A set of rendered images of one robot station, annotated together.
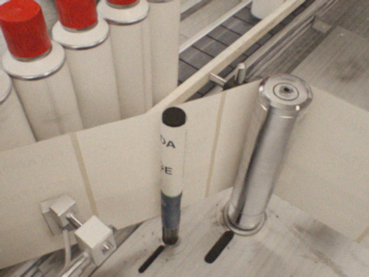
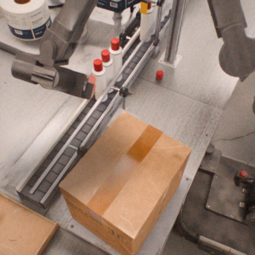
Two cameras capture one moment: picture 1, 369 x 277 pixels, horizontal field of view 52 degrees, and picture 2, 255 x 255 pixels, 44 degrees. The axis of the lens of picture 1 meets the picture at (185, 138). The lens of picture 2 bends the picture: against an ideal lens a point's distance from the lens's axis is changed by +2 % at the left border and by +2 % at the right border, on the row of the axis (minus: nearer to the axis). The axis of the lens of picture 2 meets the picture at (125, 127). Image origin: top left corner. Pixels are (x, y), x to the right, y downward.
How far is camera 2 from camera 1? 1.67 m
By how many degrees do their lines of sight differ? 73
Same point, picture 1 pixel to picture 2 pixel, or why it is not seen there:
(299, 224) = (105, 17)
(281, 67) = not seen: hidden behind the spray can
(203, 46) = (136, 58)
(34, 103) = not seen: outside the picture
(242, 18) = (125, 73)
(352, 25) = (74, 101)
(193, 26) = (144, 86)
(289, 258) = (107, 12)
